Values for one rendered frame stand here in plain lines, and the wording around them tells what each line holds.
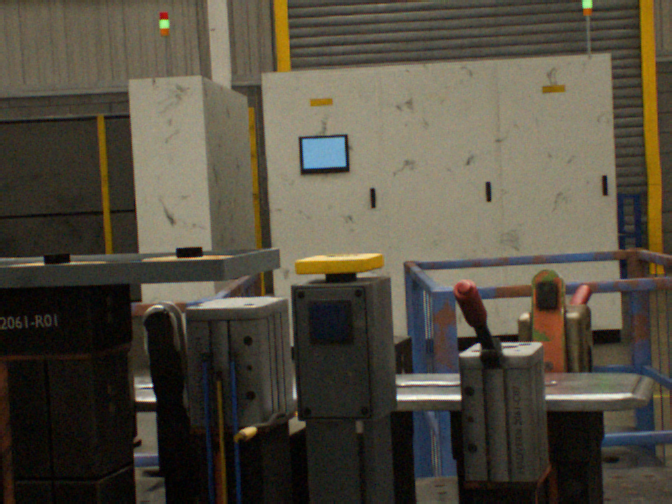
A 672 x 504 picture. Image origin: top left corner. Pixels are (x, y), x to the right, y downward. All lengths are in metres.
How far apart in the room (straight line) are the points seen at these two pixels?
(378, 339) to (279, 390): 0.26
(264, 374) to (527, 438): 0.26
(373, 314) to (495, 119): 8.41
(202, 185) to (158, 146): 0.40
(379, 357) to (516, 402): 0.18
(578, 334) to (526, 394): 0.34
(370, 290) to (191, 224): 8.36
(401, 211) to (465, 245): 0.50
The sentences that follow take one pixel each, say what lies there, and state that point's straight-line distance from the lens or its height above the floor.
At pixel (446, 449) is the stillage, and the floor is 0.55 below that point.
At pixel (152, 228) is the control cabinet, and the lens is 9.48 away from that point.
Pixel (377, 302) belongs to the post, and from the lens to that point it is 1.10.
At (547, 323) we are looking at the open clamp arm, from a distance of 1.56.
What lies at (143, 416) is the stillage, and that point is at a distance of 4.35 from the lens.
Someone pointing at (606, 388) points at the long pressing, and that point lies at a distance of 1.40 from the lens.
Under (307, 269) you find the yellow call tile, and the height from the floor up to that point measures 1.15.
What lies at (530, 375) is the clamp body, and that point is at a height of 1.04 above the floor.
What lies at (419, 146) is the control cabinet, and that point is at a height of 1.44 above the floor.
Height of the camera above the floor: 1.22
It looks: 3 degrees down
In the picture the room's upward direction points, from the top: 3 degrees counter-clockwise
